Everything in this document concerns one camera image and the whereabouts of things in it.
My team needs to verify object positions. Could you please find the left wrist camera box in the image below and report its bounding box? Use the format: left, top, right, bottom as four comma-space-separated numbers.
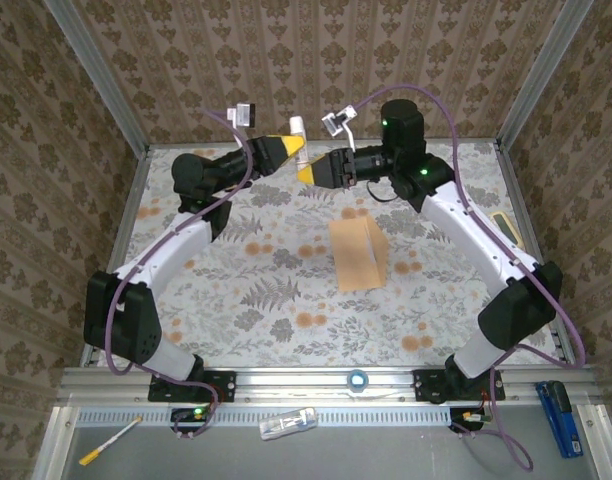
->
225, 103, 258, 130

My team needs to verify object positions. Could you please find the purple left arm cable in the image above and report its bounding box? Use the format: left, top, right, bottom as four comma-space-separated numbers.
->
108, 109, 255, 441

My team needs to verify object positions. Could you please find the blue stapler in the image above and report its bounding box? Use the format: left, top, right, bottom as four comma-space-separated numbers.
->
535, 380, 585, 460

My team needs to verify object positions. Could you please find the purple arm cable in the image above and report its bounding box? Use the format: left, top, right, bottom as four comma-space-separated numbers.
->
350, 84, 587, 474
108, 109, 255, 441

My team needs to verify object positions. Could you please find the slotted grey cable duct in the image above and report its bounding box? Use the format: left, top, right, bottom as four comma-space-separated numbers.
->
75, 408, 455, 429

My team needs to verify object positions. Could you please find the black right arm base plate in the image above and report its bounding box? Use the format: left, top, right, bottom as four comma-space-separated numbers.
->
412, 368, 506, 405

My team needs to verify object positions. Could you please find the aluminium frame post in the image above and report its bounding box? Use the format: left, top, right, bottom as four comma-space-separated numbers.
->
43, 0, 152, 156
495, 0, 595, 149

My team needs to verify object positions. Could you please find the clear plastic packet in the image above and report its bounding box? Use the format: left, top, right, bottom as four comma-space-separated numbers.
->
258, 407, 319, 441

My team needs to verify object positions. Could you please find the tan paper envelope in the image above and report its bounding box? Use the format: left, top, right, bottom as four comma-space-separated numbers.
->
328, 215, 390, 292

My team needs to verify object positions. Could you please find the aluminium table side rail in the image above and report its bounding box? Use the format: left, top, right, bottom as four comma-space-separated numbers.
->
80, 147, 155, 369
495, 142, 577, 365

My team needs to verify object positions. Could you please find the white glue stick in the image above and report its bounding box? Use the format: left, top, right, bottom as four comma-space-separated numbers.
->
289, 115, 309, 171

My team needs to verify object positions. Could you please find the aluminium mounting rail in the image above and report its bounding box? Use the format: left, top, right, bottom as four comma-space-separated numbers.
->
55, 364, 600, 406

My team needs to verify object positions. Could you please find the white pen yellow cap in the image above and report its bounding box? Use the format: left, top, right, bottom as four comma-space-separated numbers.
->
78, 416, 143, 467

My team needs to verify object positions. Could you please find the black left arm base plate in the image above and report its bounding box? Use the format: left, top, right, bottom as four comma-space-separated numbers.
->
148, 370, 237, 404

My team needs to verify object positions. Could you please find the grey metal shelf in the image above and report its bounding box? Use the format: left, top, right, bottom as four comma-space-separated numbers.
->
33, 404, 612, 480

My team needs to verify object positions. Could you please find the floral print tablecloth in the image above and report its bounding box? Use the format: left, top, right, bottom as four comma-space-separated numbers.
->
96, 142, 562, 369

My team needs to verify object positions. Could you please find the small black controller board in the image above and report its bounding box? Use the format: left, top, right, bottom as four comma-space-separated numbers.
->
448, 407, 492, 435
170, 407, 211, 435

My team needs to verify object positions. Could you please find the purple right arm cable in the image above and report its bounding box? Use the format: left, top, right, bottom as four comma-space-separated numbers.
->
350, 84, 587, 474

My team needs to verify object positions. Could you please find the beige calculator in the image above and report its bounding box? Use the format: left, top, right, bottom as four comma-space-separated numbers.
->
488, 211, 525, 250

